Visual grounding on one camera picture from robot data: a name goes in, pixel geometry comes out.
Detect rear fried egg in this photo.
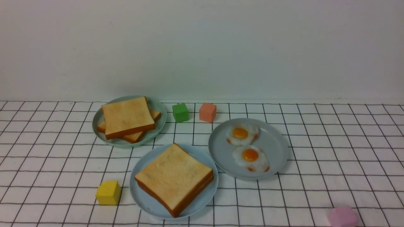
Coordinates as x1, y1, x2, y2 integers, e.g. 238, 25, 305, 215
226, 124, 259, 146

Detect light blue centre plate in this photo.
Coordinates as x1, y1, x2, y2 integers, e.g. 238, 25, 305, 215
129, 143, 219, 220

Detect orange cube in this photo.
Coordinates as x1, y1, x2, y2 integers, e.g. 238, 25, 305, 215
199, 102, 217, 123

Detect grey-blue egg plate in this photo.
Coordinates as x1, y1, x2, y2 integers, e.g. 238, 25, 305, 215
208, 118, 289, 180

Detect pink cube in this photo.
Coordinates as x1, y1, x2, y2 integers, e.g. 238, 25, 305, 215
327, 206, 359, 227

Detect fried egg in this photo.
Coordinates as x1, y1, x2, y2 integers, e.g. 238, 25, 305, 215
226, 124, 259, 146
232, 145, 270, 173

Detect green bread plate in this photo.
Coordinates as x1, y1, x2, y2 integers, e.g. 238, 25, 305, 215
92, 97, 167, 148

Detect yellow cube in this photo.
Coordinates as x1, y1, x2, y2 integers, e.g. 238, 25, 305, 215
95, 180, 122, 206

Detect green cube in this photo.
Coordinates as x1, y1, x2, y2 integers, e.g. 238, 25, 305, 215
172, 103, 189, 123

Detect front fried egg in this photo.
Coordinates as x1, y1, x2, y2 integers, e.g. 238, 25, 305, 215
232, 145, 270, 173

